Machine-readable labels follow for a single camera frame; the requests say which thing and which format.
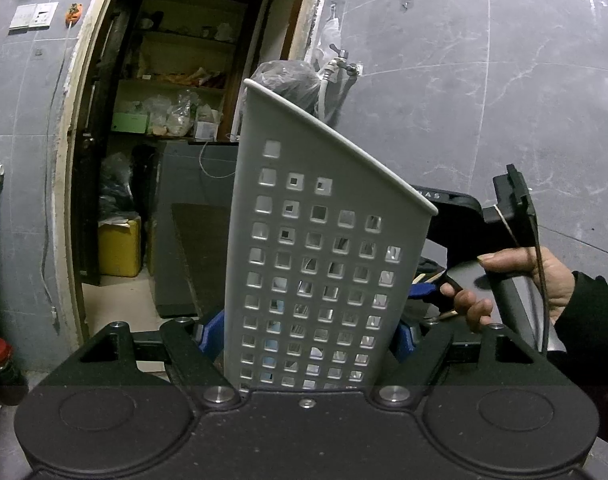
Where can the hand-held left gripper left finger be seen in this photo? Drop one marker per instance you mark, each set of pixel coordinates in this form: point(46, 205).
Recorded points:
point(214, 335)

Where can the grey cabinet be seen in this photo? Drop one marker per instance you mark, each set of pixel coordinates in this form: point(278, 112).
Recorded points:
point(184, 170)

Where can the white crumpled plastic bag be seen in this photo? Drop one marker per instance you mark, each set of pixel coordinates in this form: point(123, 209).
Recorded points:
point(179, 115)

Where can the yellow jerry can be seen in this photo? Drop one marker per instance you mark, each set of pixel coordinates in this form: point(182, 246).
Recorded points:
point(119, 250)

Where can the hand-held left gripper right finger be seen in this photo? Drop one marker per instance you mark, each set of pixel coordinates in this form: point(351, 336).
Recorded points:
point(406, 342)

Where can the crumpled dark plastic bag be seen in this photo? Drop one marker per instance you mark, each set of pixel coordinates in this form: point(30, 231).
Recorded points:
point(115, 185)

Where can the grey hanging plastic bag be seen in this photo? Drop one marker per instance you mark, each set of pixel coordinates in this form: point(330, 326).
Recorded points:
point(289, 80)

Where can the red-capped bottle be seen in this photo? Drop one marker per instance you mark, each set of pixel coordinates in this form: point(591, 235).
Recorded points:
point(1, 360)

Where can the white perforated utensil basket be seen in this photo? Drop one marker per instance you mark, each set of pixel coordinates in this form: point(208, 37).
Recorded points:
point(284, 160)

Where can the green storage box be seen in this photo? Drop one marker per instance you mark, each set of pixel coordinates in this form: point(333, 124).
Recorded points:
point(129, 122)

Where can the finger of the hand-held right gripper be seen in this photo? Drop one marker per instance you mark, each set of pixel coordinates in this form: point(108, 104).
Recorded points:
point(426, 290)

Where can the person's right forearm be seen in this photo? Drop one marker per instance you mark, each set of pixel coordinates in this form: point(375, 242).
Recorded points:
point(594, 320)

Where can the person's right hand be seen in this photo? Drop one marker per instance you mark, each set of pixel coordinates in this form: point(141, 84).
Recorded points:
point(554, 275)

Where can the small wall hook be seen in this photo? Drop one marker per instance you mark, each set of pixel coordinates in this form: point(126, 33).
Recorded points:
point(407, 4)

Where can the plain wooden chopstick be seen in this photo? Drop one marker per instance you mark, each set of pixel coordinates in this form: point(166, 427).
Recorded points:
point(430, 276)

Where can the metal wall tap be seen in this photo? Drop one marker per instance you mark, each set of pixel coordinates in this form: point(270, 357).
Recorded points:
point(341, 64)

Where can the orange wall hook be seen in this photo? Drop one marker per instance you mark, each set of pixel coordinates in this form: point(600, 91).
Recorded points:
point(74, 10)

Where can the white door frame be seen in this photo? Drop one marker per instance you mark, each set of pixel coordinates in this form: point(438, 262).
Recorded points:
point(64, 185)

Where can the white wall switch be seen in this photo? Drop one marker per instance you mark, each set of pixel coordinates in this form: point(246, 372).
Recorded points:
point(21, 17)
point(45, 14)

